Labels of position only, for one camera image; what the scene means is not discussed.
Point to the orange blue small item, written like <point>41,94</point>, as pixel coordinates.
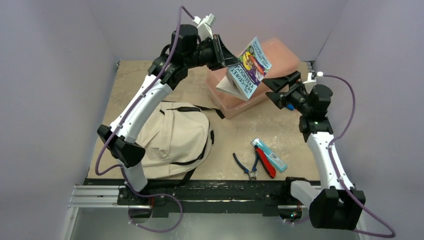
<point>290,107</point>

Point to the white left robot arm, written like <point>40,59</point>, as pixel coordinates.
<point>119,137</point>

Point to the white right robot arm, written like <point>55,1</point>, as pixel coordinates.
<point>337,205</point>

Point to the beige canvas backpack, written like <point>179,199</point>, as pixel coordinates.
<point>177,138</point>

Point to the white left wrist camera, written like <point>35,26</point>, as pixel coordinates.
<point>204,26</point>

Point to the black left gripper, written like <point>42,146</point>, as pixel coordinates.
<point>222,55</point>

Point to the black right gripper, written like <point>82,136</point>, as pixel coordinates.
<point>283,94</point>

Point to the teal pencil pack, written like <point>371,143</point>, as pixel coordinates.
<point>275,160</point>

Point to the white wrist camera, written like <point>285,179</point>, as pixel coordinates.
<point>312,77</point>
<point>204,26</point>

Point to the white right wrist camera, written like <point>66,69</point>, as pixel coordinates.
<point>312,77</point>

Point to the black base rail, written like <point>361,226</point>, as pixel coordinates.
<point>268,198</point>

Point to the light blue treehouse book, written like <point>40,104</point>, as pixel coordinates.
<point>243,79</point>

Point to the red handled cutter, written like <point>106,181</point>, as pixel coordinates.
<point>268,167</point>

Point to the aluminium frame rail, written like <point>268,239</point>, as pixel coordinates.
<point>94,196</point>

